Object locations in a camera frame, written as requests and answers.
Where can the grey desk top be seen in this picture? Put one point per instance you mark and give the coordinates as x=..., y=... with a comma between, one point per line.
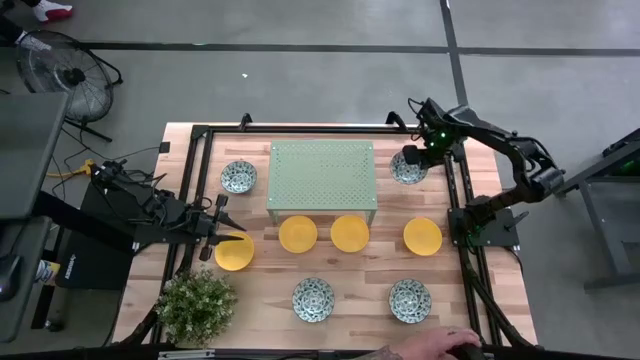
x=25, y=250

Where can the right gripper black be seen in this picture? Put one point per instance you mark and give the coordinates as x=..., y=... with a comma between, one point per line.
x=437, y=142

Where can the black floor fan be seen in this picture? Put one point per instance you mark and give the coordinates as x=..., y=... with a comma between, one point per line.
x=65, y=75

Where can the teal bowl patterned inside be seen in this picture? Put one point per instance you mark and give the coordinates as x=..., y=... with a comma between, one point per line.
x=313, y=300
x=402, y=172
x=410, y=301
x=238, y=177

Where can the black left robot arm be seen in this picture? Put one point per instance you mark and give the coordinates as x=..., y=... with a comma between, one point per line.
x=160, y=207

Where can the black diagonal bar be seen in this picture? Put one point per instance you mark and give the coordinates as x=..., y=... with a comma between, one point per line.
x=75, y=220

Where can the small yellow labelled can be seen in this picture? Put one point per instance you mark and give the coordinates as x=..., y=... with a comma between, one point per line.
x=47, y=272

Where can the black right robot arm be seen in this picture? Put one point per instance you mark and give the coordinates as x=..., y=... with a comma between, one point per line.
x=520, y=150

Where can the yellow power plug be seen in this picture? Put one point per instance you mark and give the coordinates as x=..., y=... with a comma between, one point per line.
x=86, y=167

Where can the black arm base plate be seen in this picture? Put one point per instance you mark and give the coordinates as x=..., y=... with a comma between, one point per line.
x=150, y=241
x=500, y=235

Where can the silver metal bracket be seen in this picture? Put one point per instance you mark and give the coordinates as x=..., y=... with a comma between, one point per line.
x=186, y=354

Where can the small black square block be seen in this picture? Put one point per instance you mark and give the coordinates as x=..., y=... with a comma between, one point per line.
x=164, y=147

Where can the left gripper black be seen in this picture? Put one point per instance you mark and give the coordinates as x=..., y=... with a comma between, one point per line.
x=206, y=226

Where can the yellow plastic mini bowl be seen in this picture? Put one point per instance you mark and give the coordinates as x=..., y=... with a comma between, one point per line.
x=235, y=257
x=422, y=236
x=298, y=235
x=349, y=234

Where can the green artificial potted plant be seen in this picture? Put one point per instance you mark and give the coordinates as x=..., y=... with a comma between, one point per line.
x=196, y=307

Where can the black frame clamp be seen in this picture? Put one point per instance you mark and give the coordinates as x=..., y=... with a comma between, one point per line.
x=395, y=120
x=245, y=121

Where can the green perforated metal shelf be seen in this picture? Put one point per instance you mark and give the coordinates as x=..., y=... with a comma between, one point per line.
x=320, y=175

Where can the black metal stand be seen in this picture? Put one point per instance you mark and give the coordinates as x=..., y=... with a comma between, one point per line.
x=611, y=250

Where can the person's hand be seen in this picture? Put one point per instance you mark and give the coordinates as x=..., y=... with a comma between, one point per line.
x=430, y=345

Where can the black power station box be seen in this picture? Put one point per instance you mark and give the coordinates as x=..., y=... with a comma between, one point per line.
x=95, y=265

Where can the grey desk panel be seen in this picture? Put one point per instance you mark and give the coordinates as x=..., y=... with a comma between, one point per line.
x=30, y=150

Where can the black aluminium table frame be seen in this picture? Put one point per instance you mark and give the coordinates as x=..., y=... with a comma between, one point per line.
x=300, y=129

